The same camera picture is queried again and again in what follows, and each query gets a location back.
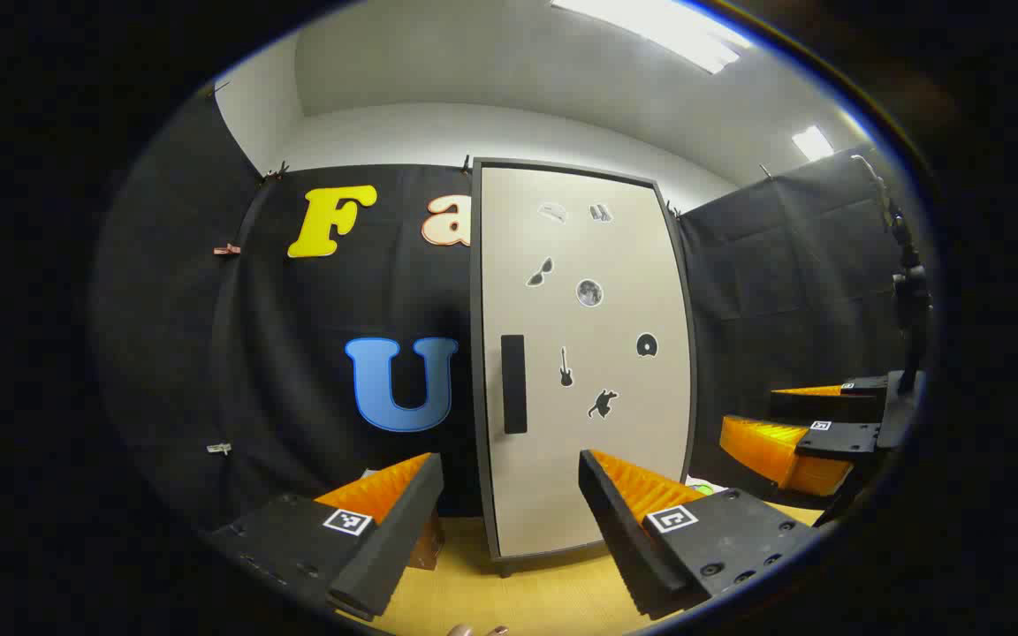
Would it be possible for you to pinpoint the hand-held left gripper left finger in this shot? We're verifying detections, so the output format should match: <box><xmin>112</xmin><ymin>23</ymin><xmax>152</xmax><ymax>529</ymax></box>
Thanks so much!
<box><xmin>209</xmin><ymin>452</ymin><xmax>444</xmax><ymax>621</ymax></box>

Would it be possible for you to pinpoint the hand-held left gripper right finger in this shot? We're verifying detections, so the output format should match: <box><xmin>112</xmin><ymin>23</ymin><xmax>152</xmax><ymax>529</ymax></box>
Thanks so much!
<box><xmin>578</xmin><ymin>449</ymin><xmax>824</xmax><ymax>619</ymax></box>

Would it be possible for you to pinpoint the black door handle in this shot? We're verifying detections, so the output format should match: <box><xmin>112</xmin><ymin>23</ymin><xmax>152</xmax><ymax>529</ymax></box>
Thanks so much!
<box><xmin>501</xmin><ymin>335</ymin><xmax>528</xmax><ymax>435</ymax></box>

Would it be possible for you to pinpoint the dark grey cabinet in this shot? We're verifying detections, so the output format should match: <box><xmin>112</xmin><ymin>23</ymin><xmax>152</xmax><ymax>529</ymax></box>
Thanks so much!
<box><xmin>470</xmin><ymin>157</ymin><xmax>698</xmax><ymax>577</ymax></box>

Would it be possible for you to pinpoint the black backdrop cloth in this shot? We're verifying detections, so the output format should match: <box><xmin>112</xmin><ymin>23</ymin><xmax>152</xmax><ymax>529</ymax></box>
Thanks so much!
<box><xmin>89</xmin><ymin>88</ymin><xmax>934</xmax><ymax>535</ymax></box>

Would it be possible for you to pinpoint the small ceiling light panel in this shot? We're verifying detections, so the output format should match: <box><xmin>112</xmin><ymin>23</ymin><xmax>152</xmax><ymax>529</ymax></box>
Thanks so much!
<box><xmin>792</xmin><ymin>125</ymin><xmax>835</xmax><ymax>162</ymax></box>

